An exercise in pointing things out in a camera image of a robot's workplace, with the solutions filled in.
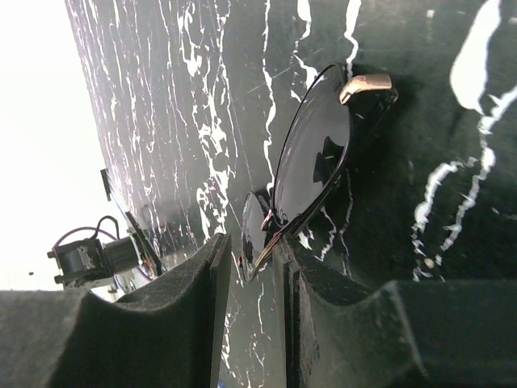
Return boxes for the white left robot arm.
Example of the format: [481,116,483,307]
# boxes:
[47,213,165,293]

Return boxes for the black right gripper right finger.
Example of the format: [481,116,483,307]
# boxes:
[272,239,516,387]

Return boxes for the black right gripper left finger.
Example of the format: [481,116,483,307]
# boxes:
[1,234,232,387]

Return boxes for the black sunglasses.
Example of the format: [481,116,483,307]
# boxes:
[238,63,398,284]

